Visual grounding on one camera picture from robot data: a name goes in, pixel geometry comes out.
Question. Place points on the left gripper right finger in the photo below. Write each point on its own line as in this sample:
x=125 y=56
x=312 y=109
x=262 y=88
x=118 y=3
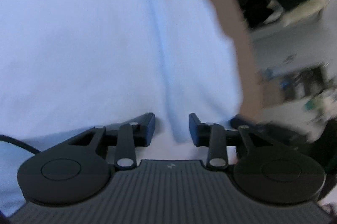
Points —
x=217 y=138

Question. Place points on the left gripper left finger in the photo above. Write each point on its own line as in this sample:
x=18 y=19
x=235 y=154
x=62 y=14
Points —
x=124 y=137

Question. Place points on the white shirt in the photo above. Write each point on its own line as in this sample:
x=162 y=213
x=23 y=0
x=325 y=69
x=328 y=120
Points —
x=69 y=65

